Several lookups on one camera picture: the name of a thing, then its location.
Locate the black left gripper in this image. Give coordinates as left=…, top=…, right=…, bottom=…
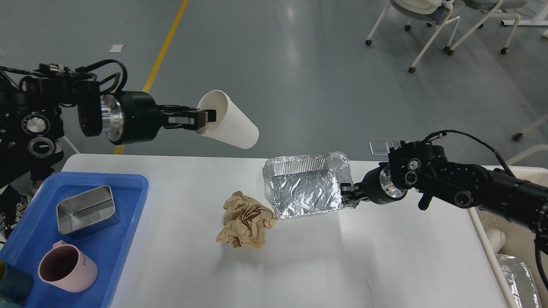
left=77, top=91, right=217, bottom=145

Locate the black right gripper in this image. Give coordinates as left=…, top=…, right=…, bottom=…
left=340, top=165, right=408, bottom=205

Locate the white paper cup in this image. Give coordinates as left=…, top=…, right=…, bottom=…
left=196, top=90, right=259, bottom=149

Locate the aluminium foil container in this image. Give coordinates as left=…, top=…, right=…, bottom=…
left=262, top=151, right=359, bottom=219

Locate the stainless steel square tray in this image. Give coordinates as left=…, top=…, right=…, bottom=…
left=56, top=185, right=120, bottom=238

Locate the pink plastic mug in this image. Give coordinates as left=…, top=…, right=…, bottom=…
left=37, top=240, right=98, bottom=293

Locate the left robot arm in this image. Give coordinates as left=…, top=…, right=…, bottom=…
left=0, top=59, right=219, bottom=244

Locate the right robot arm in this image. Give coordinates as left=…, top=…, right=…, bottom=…
left=340, top=129, right=548, bottom=285

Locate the floor outlet plate left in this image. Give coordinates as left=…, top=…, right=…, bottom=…
left=369, top=141, right=392, bottom=156

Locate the crumpled brown paper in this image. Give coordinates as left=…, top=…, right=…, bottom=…
left=215, top=191, right=278, bottom=249

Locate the blue plastic tray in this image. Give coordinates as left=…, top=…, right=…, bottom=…
left=1, top=172, right=149, bottom=308

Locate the beige plastic bin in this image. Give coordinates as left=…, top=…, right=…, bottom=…
left=469, top=166, right=548, bottom=308

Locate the white chair leg with caster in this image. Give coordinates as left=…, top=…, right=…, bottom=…
left=511, top=113, right=548, bottom=142

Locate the white grey chair left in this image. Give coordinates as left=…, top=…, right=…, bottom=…
left=365, top=0, right=460, bottom=74

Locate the white grey chair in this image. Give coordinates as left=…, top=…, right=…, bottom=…
left=444, top=0, right=529, bottom=55
left=365, top=0, right=460, bottom=74

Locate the foil item in bin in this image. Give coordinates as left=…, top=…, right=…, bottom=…
left=496, top=254, right=542, bottom=308

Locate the dark teal object corner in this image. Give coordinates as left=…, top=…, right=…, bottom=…
left=0, top=261, right=34, bottom=308

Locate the white grey chair right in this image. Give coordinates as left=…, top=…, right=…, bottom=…
left=444, top=0, right=529, bottom=55

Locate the white desk base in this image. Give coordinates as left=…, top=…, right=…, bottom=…
left=515, top=0, right=548, bottom=26

